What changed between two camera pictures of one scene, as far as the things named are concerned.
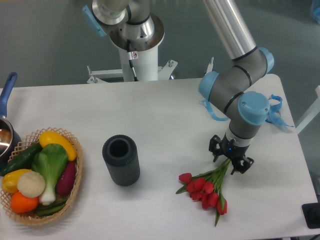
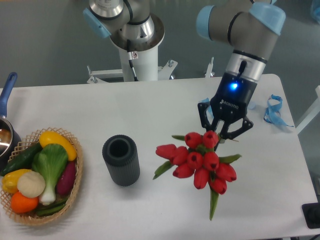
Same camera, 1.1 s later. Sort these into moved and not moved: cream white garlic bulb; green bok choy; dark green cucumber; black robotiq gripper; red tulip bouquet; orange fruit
Moved: red tulip bouquet; black robotiq gripper
Not moved: cream white garlic bulb; dark green cucumber; orange fruit; green bok choy
